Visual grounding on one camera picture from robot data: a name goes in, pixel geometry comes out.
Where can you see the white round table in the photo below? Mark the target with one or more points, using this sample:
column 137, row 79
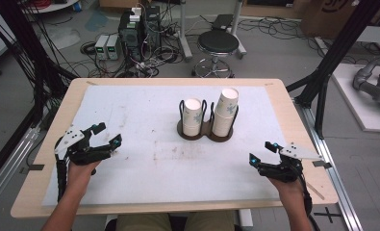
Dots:
column 53, row 6

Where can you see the aluminium floor rail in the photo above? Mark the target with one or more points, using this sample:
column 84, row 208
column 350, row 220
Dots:
column 8, row 173
column 335, row 179

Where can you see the grey bench power supply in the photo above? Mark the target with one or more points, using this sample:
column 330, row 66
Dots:
column 101, row 46
column 113, row 47

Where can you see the short stack of paper cups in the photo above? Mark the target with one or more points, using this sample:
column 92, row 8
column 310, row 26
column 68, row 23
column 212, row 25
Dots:
column 192, row 117

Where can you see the black computer tower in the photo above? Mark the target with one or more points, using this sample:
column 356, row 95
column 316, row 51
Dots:
column 136, row 35

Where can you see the person's right hand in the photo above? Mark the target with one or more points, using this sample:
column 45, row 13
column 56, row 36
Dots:
column 290, row 192

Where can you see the white metal table leg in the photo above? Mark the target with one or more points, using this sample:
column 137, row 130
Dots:
column 239, row 35
column 185, row 35

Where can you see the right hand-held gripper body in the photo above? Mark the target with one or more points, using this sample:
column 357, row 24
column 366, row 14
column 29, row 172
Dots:
column 287, row 168

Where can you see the person's left hand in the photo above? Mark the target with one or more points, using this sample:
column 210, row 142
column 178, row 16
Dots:
column 80, row 174

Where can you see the white table mat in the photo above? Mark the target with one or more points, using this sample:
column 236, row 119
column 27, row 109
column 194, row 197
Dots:
column 146, row 160

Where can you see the white floor board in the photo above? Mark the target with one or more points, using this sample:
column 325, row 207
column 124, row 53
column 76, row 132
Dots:
column 364, row 112

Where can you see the black tape cross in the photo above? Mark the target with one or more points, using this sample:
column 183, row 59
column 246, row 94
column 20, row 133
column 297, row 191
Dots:
column 328, row 215

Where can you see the black round stool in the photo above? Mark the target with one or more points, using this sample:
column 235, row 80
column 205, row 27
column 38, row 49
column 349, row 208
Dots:
column 218, row 43

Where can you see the brown cardboard box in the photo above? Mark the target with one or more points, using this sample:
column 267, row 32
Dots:
column 332, row 16

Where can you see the person's khaki trouser legs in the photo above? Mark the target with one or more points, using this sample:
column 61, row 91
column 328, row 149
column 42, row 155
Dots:
column 178, row 222

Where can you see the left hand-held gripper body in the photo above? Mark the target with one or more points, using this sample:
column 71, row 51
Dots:
column 78, row 150

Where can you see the tall stack of paper cups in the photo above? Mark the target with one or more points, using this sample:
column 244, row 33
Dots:
column 226, row 112

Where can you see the black tape strip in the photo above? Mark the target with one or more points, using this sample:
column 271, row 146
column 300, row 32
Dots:
column 36, row 167
column 321, row 164

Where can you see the black metal frame post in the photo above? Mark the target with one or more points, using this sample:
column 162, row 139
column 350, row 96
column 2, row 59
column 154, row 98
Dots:
column 20, row 41
column 335, row 51

